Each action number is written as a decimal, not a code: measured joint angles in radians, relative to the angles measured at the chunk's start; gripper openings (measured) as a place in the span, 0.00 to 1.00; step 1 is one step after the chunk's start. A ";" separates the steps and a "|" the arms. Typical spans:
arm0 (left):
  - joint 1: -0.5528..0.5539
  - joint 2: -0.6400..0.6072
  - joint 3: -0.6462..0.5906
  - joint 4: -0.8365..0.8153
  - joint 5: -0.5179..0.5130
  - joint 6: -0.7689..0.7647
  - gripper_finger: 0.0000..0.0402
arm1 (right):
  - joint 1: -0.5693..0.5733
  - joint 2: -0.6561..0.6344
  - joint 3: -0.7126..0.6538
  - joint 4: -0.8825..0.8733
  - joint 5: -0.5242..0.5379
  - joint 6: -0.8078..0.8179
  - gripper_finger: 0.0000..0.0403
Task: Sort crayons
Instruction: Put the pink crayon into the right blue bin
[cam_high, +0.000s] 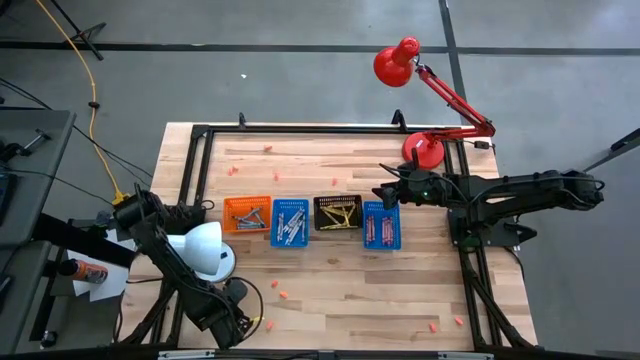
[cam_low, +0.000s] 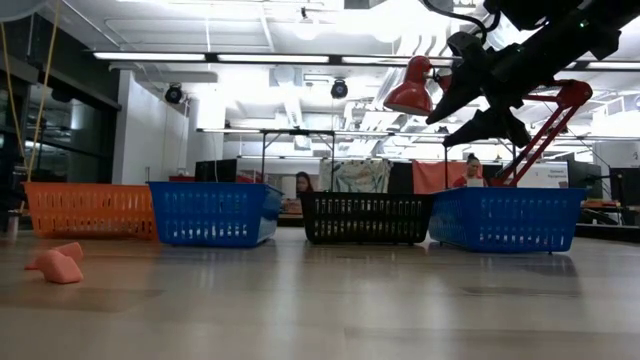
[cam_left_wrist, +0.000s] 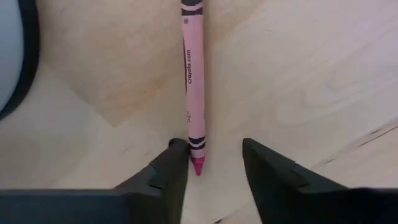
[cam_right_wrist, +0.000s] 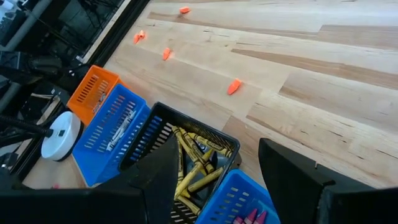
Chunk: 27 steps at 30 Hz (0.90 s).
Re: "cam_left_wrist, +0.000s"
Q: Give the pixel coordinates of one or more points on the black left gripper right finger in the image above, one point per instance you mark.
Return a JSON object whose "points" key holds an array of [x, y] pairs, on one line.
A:
{"points": [[273, 180]]}

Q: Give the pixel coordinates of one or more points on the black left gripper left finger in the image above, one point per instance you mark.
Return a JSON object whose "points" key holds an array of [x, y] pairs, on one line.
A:
{"points": [[168, 174]]}

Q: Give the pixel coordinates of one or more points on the red crayon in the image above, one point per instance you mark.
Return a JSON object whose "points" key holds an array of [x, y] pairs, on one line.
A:
{"points": [[195, 77]]}

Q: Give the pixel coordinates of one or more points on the white desk lamp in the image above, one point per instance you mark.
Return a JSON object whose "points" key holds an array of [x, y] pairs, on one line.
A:
{"points": [[12, 46]]}

